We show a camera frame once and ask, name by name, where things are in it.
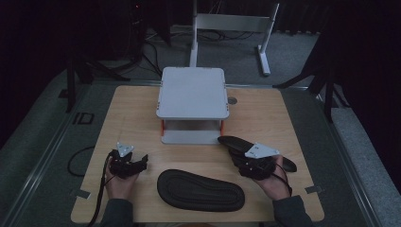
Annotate hand-held gripper cable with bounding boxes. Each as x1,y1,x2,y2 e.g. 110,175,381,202
273,163,294,197
86,150,116,227

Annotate white two-tier shoe rack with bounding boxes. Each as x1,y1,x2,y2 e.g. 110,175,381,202
155,66,231,146

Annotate left hand-held gripper cable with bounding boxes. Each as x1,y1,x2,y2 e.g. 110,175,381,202
86,150,116,227

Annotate black tripod stand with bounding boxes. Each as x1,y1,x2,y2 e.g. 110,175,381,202
271,58,352,125
64,51,132,114

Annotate white metal stand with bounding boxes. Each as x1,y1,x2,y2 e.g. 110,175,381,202
188,0,281,78

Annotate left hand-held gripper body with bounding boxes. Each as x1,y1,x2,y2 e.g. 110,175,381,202
108,142,144,181

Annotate dark equipment cabinet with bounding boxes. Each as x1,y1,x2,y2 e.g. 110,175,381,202
102,0,148,62

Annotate right hand-held gripper cable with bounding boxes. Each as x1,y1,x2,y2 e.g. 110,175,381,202
273,163,294,197

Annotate person's right hand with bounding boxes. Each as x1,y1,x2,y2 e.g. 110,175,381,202
253,154,293,201

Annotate black slipper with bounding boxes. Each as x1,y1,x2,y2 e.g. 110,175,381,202
217,135,298,174
156,168,246,213

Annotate black cable loop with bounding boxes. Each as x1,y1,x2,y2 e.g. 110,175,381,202
66,145,96,178

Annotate person's left hand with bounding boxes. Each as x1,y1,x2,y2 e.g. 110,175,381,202
104,155,142,201

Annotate grey tape piece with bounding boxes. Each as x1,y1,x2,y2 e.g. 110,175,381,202
304,184,324,195
75,188,93,201

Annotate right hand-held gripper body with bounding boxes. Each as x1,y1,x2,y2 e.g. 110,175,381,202
237,142,280,182

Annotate black floor cables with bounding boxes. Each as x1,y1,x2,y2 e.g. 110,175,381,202
138,40,164,79

